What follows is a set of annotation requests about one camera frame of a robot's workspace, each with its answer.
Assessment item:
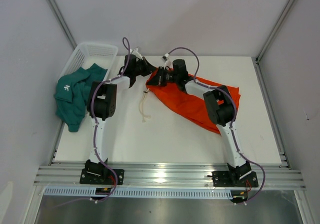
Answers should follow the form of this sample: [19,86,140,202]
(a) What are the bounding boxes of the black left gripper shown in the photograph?
[133,57,158,77]

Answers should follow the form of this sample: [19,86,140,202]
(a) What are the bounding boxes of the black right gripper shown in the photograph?
[147,67,179,87]

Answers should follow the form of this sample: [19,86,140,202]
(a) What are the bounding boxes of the orange shorts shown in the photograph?
[145,67,242,135]

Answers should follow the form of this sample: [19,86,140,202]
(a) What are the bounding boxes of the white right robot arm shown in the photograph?
[146,59,252,186]

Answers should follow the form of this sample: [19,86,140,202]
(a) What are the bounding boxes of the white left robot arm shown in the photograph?
[86,54,156,163]

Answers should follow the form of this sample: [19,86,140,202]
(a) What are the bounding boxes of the green shorts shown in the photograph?
[54,63,107,132]

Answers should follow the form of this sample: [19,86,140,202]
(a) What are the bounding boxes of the white plastic basket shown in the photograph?
[58,42,119,81]

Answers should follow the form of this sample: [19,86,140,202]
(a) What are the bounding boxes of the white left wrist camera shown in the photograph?
[129,47,145,61]

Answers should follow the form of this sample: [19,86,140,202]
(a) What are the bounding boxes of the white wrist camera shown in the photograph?
[161,53,172,70]
[129,47,145,61]

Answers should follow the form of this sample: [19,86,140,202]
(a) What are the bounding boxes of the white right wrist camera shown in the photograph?
[161,53,172,70]

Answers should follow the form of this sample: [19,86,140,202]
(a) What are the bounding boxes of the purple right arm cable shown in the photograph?
[163,46,266,205]

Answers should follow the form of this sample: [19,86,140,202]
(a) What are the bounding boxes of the aluminium corner post right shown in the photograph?
[255,0,297,64]

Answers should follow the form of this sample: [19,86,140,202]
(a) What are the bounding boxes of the aluminium corner post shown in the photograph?
[46,0,77,49]
[255,0,297,64]

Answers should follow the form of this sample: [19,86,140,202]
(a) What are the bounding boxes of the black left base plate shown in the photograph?
[79,169,125,185]

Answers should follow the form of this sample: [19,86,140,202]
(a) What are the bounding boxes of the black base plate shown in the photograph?
[79,169,125,185]
[207,171,259,188]

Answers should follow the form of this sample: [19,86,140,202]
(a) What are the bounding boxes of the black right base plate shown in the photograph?
[207,171,259,188]

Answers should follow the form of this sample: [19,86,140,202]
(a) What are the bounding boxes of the aluminium corner post left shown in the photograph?
[46,0,77,49]

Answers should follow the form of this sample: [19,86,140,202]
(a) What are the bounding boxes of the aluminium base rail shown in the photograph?
[33,163,306,190]

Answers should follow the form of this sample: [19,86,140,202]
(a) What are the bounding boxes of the white slotted cable duct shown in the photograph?
[43,186,232,200]

